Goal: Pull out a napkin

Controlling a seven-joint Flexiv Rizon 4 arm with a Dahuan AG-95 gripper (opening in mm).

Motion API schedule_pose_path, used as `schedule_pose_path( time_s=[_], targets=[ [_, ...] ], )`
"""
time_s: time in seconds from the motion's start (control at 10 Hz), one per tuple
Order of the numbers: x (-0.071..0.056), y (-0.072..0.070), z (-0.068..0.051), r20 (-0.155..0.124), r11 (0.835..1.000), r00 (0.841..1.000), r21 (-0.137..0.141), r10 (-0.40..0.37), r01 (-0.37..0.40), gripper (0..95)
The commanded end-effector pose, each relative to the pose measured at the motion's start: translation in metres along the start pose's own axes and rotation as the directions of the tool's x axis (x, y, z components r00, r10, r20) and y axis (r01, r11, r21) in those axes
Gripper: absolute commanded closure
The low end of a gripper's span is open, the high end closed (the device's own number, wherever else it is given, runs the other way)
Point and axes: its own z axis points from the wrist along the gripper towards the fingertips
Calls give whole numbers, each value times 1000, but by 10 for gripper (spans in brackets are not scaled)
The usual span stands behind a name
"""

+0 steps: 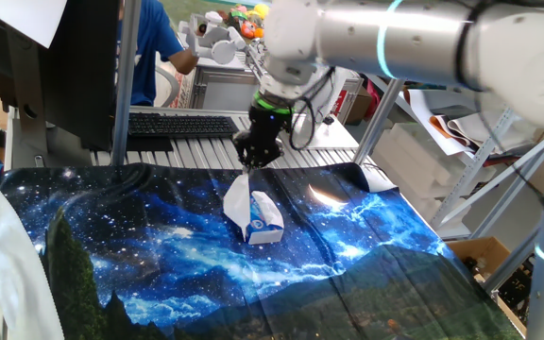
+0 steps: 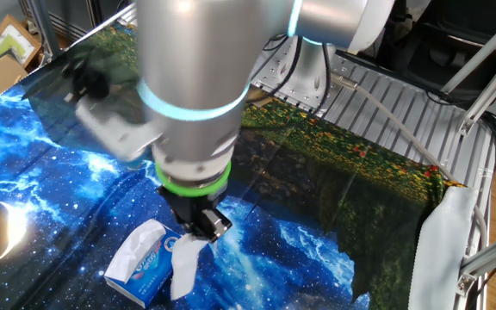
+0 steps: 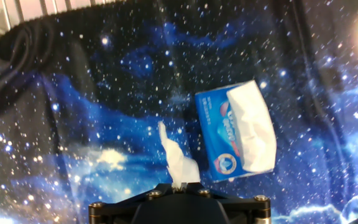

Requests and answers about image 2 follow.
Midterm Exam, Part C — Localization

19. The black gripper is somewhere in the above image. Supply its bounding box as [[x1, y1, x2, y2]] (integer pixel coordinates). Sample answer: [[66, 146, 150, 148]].
[[158, 188, 233, 243]]

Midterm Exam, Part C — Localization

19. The blue tissue pack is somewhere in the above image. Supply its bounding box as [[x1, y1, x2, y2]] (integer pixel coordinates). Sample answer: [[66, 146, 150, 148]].
[[103, 218, 183, 309]]

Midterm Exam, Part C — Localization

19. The galaxy print tablecloth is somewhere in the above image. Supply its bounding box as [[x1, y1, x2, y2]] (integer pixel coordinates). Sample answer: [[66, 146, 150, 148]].
[[0, 21, 467, 310]]

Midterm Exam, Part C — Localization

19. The white cloth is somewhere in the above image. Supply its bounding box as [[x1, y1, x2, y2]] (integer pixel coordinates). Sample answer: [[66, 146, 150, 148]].
[[406, 184, 481, 310]]

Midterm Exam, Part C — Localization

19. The dark metal cabinet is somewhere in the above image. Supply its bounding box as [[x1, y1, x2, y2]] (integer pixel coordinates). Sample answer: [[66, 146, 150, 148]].
[[19, 0, 140, 44]]

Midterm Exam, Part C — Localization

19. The black office chair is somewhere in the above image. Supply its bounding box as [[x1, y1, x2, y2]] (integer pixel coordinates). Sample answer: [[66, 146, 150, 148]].
[[385, 0, 496, 103]]

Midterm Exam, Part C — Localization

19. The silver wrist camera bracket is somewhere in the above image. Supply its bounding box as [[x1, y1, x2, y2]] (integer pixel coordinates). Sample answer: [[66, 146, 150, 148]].
[[74, 94, 164, 168]]

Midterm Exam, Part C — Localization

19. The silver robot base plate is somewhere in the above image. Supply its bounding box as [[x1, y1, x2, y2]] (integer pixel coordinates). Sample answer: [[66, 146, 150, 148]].
[[250, 38, 348, 118]]

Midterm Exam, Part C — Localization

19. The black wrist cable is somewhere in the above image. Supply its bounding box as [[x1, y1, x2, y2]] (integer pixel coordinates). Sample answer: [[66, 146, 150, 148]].
[[63, 59, 112, 103]]

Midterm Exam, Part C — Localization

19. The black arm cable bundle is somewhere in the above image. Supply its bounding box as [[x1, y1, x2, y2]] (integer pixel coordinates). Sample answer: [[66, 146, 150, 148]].
[[251, 34, 334, 117]]

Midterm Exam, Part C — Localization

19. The grey sheathed cable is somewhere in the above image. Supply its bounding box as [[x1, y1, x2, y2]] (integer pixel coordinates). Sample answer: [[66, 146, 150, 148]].
[[328, 71, 490, 242]]

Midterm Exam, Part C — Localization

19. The aluminium frame strut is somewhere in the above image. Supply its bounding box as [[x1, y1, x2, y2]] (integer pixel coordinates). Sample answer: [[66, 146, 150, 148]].
[[28, 0, 59, 48], [458, 46, 496, 137], [441, 8, 496, 94], [456, 223, 496, 298]]

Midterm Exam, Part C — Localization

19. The wooden picture frame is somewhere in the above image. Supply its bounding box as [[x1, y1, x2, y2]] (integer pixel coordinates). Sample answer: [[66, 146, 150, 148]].
[[0, 15, 42, 72]]

